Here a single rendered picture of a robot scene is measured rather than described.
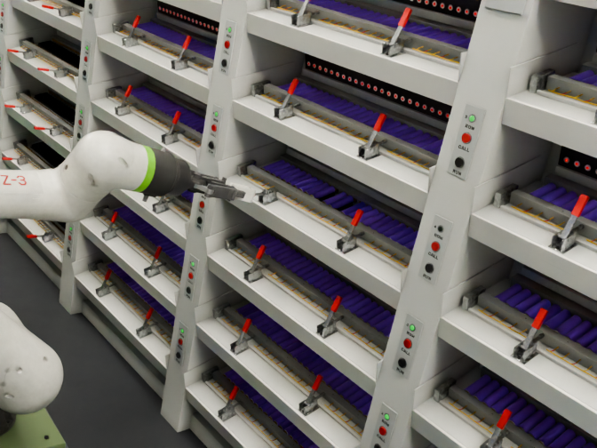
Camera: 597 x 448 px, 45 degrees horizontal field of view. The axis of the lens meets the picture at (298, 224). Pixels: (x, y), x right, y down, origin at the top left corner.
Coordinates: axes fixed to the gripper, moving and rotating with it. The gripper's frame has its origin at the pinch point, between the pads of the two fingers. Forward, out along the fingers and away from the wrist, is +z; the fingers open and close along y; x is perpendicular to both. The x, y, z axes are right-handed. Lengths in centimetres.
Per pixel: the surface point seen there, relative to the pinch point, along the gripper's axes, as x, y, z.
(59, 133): -19, -112, 14
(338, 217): 3.8, 19.1, 12.2
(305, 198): 3.8, 8.1, 12.0
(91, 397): -78, -40, 12
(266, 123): 16.0, -2.9, 2.6
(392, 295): -3.5, 42.5, 7.8
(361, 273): -2.9, 33.9, 7.5
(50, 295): -75, -101, 25
